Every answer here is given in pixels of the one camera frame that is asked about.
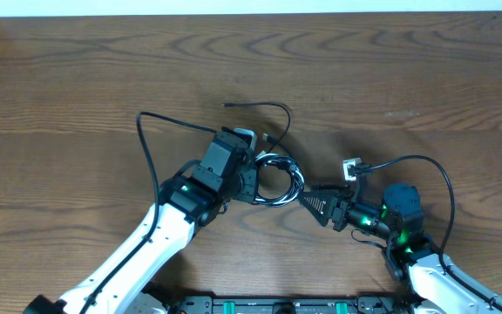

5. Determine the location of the black and white striped cable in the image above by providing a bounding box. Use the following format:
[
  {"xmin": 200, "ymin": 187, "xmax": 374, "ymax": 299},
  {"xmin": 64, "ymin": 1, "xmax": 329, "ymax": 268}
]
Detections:
[{"xmin": 253, "ymin": 154, "xmax": 307, "ymax": 208}]

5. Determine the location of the black USB cable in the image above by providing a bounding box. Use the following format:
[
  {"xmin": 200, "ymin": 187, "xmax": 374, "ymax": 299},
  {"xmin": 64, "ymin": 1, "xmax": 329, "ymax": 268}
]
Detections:
[{"xmin": 221, "ymin": 101, "xmax": 307, "ymax": 206}]

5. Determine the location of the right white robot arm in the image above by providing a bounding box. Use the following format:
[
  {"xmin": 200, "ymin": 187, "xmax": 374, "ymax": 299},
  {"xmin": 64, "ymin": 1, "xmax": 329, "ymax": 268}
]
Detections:
[{"xmin": 298, "ymin": 184, "xmax": 502, "ymax": 313}]

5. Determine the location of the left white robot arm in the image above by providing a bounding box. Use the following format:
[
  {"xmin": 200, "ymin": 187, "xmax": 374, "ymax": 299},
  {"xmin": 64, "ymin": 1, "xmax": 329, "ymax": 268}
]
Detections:
[{"xmin": 24, "ymin": 128, "xmax": 257, "ymax": 314}]

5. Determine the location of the right camera black cable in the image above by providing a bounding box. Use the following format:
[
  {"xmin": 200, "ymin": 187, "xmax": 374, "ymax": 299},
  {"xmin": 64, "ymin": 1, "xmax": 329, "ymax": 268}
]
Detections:
[{"xmin": 355, "ymin": 154, "xmax": 502, "ymax": 314}]

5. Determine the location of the camera black cable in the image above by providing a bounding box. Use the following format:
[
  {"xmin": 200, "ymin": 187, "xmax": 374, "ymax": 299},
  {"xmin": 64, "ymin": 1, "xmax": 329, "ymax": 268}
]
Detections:
[
  {"xmin": 78, "ymin": 111, "xmax": 218, "ymax": 314},
  {"xmin": 355, "ymin": 154, "xmax": 502, "ymax": 314}
]

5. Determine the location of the left camera black cable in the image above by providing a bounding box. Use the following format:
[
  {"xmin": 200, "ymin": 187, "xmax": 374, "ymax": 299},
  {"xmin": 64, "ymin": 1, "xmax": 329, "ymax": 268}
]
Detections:
[{"xmin": 78, "ymin": 111, "xmax": 218, "ymax": 314}]

